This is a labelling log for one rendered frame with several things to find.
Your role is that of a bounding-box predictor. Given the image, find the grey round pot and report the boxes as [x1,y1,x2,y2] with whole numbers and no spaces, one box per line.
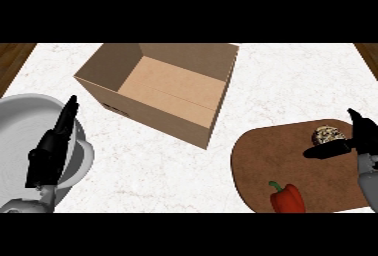
[0,93,97,210]

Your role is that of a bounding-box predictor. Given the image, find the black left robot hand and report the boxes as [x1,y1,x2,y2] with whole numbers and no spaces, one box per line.
[24,94,82,190]

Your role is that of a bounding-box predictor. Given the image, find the red bell pepper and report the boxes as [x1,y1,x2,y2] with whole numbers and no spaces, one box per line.
[268,180,308,214]

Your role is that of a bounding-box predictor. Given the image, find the speckled cupcake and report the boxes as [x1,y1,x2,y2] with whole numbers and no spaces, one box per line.
[312,125,349,147]

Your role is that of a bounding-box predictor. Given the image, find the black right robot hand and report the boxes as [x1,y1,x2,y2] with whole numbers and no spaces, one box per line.
[302,108,378,160]

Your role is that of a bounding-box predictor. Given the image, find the brown wooden cutting board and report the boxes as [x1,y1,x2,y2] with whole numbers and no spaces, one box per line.
[231,118,373,214]

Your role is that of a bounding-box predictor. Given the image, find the open cardboard box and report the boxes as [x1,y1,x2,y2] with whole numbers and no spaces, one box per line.
[73,42,241,151]

